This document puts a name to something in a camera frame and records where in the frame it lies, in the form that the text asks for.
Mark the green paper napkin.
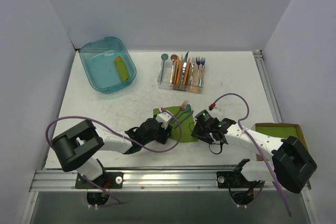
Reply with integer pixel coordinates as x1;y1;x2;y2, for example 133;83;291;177
153;106;197;143

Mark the teal knife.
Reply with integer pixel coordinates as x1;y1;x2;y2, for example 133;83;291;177
173;110;194;129

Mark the copper fork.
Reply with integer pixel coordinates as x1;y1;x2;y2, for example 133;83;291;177
175;100;188;118

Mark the teal spoon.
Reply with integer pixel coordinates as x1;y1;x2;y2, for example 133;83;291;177
160;53;169;82
175;104;191;119

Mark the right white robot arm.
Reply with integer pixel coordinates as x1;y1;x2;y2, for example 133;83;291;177
192;110;317;194

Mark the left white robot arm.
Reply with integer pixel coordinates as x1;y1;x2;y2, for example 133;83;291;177
51;115;173;188

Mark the rolled green napkin bundle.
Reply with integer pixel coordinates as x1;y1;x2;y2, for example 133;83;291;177
114;56;129;82

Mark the cardboard napkin tray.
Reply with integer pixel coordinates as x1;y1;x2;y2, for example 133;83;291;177
252;123;308;150

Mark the green napkin stack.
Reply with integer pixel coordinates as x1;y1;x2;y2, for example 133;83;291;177
256;126;298;139

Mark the clear cutlery organizer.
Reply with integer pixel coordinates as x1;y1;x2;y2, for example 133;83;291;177
157;57;205;93

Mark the blue iridescent fork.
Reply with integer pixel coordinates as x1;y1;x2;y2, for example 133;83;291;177
199;57;206;87

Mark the black knife in organizer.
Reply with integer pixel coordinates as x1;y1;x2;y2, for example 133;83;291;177
183;51;190;81

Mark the teal spoon in organizer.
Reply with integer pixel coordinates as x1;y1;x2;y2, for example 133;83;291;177
160;53;169;82

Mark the copper spoon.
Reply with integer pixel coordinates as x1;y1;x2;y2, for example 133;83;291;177
170;54;178;84

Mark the teal plastic bin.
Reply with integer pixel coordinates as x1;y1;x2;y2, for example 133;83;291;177
79;37;137;93

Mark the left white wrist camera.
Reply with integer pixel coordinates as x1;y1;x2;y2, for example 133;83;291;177
156;112;172;129

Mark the right side aluminium rail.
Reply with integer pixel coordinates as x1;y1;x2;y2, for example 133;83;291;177
253;50;282;123

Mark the aluminium frame rail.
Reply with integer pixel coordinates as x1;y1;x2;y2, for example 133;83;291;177
28;165;312;193

